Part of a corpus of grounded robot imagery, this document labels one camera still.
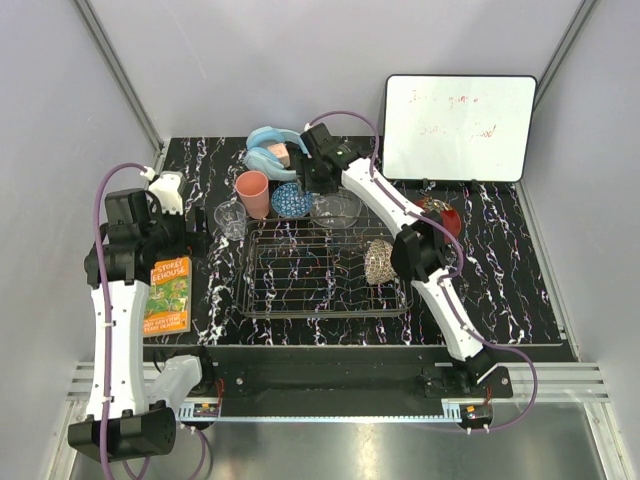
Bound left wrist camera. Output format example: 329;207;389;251
105;189;151;241

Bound clear plastic tumbler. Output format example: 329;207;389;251
214;201;247;241

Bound light blue headphones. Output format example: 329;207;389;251
243;126;309;182

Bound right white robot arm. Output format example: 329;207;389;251
292;152;496;397

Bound beige patterned bowl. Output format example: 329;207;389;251
364;239;397;285

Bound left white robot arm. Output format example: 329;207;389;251
68;167;216;467

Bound white dry-erase board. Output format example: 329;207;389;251
382;74;537;183

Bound black wire dish rack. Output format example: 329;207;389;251
236;216;413;320

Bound blue triangle pattern bowl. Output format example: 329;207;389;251
271;182;313;218

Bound clear glass bowl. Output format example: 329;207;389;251
310;191;362;229

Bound pink plastic cup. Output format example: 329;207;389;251
235;171;270;219

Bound orange treehouse book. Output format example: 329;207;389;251
143;256;192;338

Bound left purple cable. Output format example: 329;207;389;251
89;162;214;479

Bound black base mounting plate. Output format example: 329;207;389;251
144;345;513;399

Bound pink wooden block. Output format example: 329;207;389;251
267;142;291;169

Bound red floral lacquer bowl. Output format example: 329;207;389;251
413;196;462;237

